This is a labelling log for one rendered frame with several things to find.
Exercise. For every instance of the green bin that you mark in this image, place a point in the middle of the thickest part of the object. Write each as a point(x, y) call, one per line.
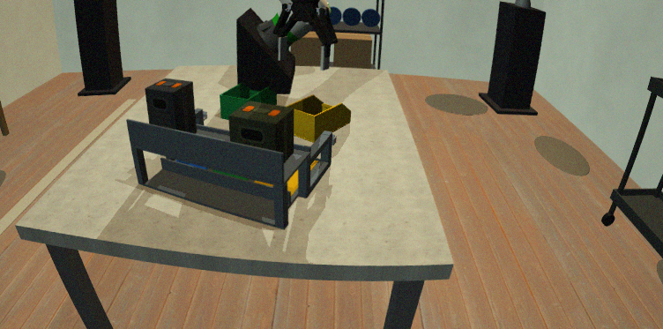
point(242, 94)

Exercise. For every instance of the yellow bin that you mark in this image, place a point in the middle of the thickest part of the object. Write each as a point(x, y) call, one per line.
point(321, 117)

